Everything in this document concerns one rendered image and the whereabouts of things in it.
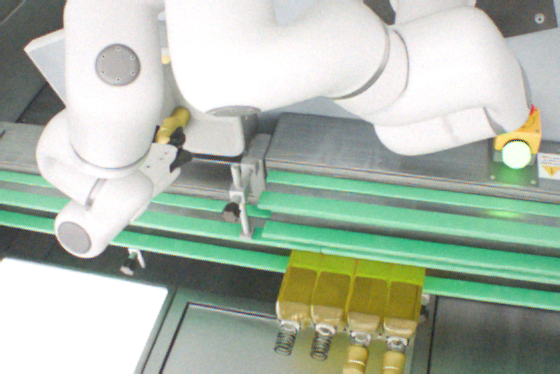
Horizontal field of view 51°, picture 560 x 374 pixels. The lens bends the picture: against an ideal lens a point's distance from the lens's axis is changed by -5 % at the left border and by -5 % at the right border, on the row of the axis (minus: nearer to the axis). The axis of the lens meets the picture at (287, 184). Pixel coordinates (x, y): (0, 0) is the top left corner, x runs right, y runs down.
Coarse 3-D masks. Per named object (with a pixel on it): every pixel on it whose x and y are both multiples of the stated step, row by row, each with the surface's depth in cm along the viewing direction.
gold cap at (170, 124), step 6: (168, 120) 101; (174, 120) 101; (162, 126) 100; (168, 126) 100; (174, 126) 100; (180, 126) 102; (162, 132) 99; (168, 132) 99; (156, 138) 99; (162, 138) 99; (168, 138) 99
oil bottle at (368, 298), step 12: (360, 264) 103; (372, 264) 103; (384, 264) 103; (360, 276) 102; (372, 276) 101; (384, 276) 101; (360, 288) 100; (372, 288) 100; (384, 288) 100; (360, 300) 98; (372, 300) 98; (384, 300) 99; (348, 312) 97; (360, 312) 97; (372, 312) 97; (348, 324) 97; (360, 324) 96; (372, 324) 96; (372, 336) 97
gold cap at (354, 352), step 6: (348, 348) 95; (354, 348) 94; (360, 348) 94; (366, 348) 94; (348, 354) 94; (354, 354) 93; (360, 354) 93; (366, 354) 94; (348, 360) 93; (354, 360) 92; (360, 360) 92; (366, 360) 93; (348, 366) 92; (354, 366) 91; (360, 366) 92; (366, 366) 93; (348, 372) 92; (354, 372) 92; (360, 372) 91
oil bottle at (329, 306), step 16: (336, 256) 105; (320, 272) 103; (336, 272) 102; (352, 272) 102; (320, 288) 100; (336, 288) 100; (352, 288) 103; (320, 304) 98; (336, 304) 98; (320, 320) 97; (336, 320) 97
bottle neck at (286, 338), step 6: (282, 324) 99; (288, 324) 98; (294, 324) 98; (282, 330) 98; (288, 330) 97; (294, 330) 98; (282, 336) 97; (288, 336) 97; (294, 336) 97; (276, 342) 97; (282, 342) 96; (288, 342) 96; (294, 342) 97; (276, 348) 96; (282, 348) 96; (288, 348) 95; (282, 354) 97; (288, 354) 97
